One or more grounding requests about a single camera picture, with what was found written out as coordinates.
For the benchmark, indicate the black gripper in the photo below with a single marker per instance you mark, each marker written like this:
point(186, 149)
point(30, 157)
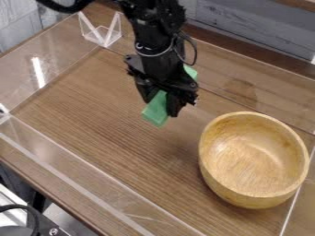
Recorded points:
point(162, 73)

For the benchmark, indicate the green rectangular block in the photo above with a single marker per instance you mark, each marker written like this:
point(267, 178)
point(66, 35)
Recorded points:
point(155, 112)

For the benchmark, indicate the brown wooden bowl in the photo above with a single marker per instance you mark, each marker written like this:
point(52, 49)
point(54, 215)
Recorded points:
point(253, 159)

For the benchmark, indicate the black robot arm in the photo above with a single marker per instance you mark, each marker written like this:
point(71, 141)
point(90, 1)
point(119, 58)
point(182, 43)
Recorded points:
point(156, 21)

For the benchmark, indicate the clear acrylic barrier walls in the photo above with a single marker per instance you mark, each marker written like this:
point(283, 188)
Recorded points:
point(119, 173)

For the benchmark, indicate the clear acrylic corner bracket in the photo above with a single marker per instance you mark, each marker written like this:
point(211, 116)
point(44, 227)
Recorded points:
point(102, 35)

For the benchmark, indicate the black metal bracket with bolt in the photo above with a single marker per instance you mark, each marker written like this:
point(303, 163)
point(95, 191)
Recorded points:
point(48, 228)

